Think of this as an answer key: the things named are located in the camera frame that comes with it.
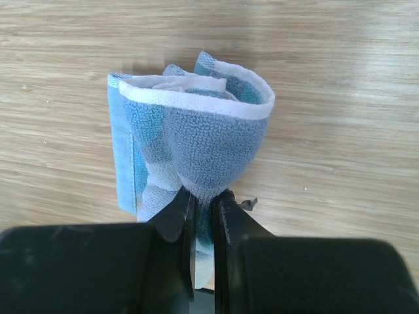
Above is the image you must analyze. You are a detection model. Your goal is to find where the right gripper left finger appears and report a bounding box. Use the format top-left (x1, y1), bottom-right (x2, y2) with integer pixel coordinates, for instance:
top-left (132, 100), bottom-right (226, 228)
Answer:
top-left (1, 188), bottom-right (196, 313)

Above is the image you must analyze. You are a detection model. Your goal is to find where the blue cartoon mouse towel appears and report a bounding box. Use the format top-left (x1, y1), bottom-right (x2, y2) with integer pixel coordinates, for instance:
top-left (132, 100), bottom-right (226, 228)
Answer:
top-left (107, 52), bottom-right (275, 288)

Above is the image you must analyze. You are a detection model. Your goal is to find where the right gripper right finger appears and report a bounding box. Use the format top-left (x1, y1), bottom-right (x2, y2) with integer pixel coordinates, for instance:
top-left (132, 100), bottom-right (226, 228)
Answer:
top-left (211, 190), bottom-right (418, 314)

